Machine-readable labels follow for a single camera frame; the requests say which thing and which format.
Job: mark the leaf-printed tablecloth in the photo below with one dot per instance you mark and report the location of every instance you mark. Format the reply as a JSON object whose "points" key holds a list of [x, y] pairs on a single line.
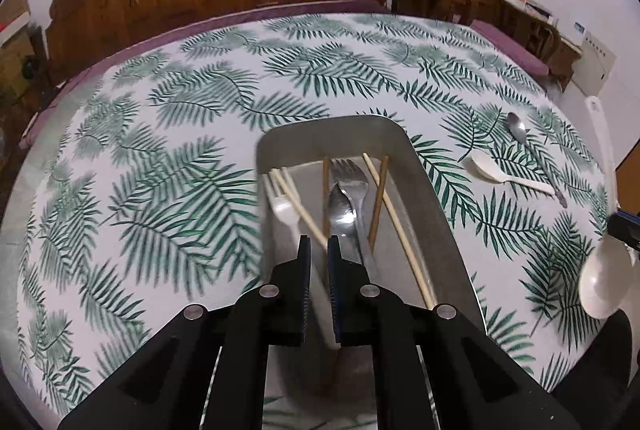
{"points": [[200, 110]]}

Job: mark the white wall paper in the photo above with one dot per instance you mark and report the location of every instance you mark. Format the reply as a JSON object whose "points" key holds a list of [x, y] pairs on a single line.
{"points": [[597, 57]]}

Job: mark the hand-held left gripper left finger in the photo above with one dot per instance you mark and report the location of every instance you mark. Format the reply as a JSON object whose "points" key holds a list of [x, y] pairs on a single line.
{"points": [[304, 270]]}

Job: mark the white and red box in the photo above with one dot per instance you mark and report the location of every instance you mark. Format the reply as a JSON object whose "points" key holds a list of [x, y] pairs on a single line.
{"points": [[11, 34]]}

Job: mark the dark wooden chopstick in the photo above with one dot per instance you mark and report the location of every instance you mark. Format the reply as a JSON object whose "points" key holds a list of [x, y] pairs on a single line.
{"points": [[380, 195]]}

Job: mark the small white spoon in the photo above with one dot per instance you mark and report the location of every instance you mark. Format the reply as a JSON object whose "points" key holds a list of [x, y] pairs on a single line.
{"points": [[487, 167]]}

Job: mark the light wooden chopstick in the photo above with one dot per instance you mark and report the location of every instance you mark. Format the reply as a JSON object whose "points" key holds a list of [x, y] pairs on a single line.
{"points": [[395, 220], [305, 220], [295, 190]]}

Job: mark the metal spoon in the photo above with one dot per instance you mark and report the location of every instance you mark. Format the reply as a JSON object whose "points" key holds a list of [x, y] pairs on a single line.
{"points": [[517, 127], [340, 215]]}

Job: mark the metal tray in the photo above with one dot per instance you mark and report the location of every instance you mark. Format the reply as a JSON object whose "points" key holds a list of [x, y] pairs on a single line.
{"points": [[430, 220]]}

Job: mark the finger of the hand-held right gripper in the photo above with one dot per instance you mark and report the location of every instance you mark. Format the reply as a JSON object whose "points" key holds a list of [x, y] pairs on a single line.
{"points": [[625, 232]]}

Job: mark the large white ladle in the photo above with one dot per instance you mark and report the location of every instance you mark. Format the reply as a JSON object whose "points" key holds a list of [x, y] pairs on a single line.
{"points": [[602, 280]]}

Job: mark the wooden side cabinet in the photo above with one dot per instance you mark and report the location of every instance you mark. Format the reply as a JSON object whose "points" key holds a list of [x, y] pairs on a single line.
{"points": [[535, 35]]}

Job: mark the white plastic fork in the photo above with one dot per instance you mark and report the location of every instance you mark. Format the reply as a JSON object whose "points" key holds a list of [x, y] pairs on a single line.
{"points": [[284, 210]]}

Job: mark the metal fork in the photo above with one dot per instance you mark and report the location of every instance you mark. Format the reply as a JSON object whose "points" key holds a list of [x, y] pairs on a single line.
{"points": [[357, 182]]}

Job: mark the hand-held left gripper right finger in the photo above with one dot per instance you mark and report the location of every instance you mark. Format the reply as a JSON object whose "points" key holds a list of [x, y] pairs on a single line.
{"points": [[334, 270]]}

